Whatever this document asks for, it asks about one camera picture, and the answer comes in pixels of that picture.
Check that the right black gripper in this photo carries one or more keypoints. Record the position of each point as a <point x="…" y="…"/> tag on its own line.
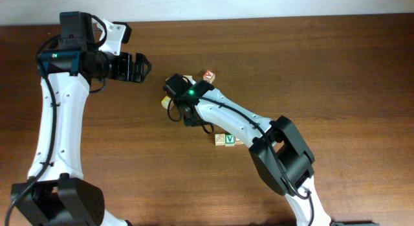
<point x="189" y="122"/>

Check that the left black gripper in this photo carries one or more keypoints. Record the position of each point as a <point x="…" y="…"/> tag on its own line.
<point x="128" y="74"/>

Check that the wooden hand picture block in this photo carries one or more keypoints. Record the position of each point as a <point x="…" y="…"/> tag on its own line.
<point x="220" y="139"/>

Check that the green letter V block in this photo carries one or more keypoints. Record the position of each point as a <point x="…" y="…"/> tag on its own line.
<point x="229" y="140"/>

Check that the red number 6 block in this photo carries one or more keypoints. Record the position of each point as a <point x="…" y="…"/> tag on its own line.
<point x="238" y="141"/>

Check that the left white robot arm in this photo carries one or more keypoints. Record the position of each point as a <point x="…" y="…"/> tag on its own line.
<point x="87" y="48"/>

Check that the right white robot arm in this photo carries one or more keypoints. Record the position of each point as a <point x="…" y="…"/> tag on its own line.
<point x="280" y="154"/>

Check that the yellow letter block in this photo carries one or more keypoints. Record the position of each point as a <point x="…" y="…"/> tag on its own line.
<point x="167" y="102"/>

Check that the plain wooden picture block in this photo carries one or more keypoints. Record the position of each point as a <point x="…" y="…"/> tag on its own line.
<point x="189" y="79"/>

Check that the red letter A block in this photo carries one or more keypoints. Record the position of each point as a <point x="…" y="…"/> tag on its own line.
<point x="209" y="76"/>

